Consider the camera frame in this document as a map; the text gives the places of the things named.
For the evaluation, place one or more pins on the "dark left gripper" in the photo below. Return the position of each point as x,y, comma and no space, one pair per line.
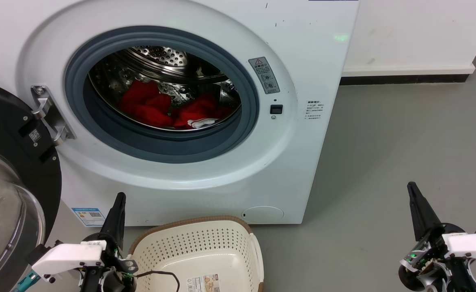
108,280

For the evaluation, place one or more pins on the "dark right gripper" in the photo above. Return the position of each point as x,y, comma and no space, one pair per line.
424,263

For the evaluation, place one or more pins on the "red garment with white trim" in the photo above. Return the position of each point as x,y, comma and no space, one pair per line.
148,109

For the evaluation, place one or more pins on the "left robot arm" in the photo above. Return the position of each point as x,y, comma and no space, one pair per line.
38,252

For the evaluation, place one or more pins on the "cream perforated laundry basket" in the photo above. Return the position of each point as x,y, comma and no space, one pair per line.
205,239

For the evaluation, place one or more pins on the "black washer door with glass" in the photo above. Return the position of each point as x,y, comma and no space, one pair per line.
2,117

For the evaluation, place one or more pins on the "stainless steel washing machine drum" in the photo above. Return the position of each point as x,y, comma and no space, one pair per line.
160,56

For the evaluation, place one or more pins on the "blue energy label sticker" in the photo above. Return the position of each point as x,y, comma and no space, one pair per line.
88,217

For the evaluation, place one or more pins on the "grey rubber door gasket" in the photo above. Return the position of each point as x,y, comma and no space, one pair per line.
160,147

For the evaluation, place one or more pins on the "white QR code sticker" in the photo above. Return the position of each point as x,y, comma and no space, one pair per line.
35,135

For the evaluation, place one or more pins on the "silver metal door hinge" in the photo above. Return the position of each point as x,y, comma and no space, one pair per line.
47,109

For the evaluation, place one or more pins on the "black baseboard strip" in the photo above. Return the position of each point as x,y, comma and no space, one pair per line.
404,79

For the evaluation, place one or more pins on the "white front-load washing machine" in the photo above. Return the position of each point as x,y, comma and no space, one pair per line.
294,162

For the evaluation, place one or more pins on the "round white filter cover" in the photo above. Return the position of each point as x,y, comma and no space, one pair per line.
263,213

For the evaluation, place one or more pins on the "printed text label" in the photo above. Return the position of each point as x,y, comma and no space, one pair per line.
314,110

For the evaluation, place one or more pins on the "black door latch socket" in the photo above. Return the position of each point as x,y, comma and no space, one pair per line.
276,109

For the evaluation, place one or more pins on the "grey warning sticker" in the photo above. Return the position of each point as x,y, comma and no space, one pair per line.
264,75

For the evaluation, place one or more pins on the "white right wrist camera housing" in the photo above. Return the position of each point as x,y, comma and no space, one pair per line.
473,245

